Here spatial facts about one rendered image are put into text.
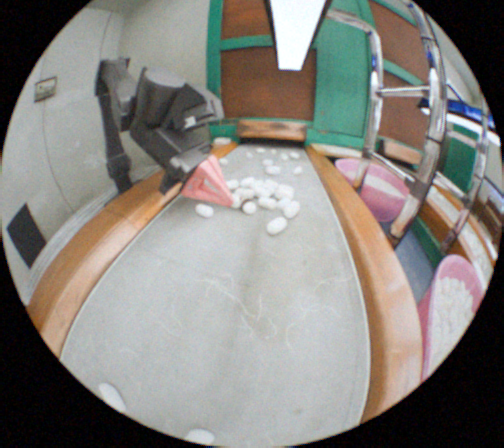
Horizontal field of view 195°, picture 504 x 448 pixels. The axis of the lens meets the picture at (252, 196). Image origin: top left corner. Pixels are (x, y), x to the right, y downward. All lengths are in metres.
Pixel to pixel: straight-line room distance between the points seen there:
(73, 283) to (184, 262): 0.16
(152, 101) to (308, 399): 0.33
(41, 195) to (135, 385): 2.01
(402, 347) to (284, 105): 0.74
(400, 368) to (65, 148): 2.31
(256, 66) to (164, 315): 0.78
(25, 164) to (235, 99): 2.05
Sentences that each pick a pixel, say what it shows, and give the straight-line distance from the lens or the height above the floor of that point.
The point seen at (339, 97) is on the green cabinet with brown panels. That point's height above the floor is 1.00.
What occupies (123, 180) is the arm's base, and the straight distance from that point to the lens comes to 0.59.
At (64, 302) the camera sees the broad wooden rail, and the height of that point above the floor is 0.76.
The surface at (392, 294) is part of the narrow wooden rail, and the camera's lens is 0.18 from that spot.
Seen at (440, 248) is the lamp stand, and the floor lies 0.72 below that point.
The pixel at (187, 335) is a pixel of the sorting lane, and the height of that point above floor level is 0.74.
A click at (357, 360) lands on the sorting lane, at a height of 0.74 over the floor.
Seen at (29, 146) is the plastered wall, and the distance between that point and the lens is 2.11.
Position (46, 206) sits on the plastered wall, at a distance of 2.12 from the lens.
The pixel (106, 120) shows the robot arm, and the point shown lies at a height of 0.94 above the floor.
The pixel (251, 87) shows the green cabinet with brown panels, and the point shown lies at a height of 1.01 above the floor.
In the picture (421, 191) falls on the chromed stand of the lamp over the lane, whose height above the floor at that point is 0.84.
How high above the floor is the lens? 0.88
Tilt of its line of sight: 31 degrees down
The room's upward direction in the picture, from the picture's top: straight up
